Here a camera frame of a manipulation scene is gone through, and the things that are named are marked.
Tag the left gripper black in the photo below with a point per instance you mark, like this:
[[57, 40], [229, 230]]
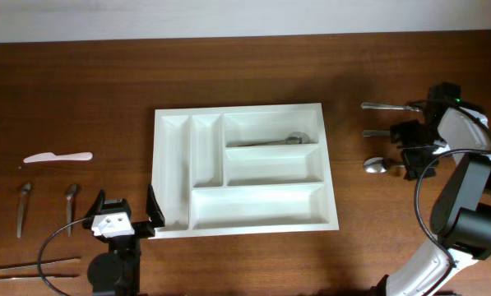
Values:
[[156, 216]]

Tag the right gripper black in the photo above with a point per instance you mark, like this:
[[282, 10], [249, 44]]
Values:
[[411, 161]]

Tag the large steel spoon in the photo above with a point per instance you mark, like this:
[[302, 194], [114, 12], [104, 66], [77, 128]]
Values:
[[380, 165], [294, 138]]

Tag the steel fork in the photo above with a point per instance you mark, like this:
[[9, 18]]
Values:
[[371, 133], [369, 105]]

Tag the steel fork top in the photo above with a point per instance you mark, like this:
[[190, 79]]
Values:
[[369, 105]]

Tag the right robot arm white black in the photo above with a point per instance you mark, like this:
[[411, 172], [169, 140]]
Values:
[[459, 228]]

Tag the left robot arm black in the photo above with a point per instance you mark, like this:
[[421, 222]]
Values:
[[117, 271]]

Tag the small steel teaspoon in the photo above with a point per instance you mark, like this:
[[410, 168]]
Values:
[[70, 194], [25, 191]]

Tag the pink plastic knife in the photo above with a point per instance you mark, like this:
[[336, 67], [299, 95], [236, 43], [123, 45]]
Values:
[[50, 156]]

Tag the small steel teaspoon far left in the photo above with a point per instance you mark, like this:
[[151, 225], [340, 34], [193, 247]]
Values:
[[25, 191]]

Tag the white plastic cutlery tray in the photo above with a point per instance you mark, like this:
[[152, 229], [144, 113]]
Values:
[[207, 186]]

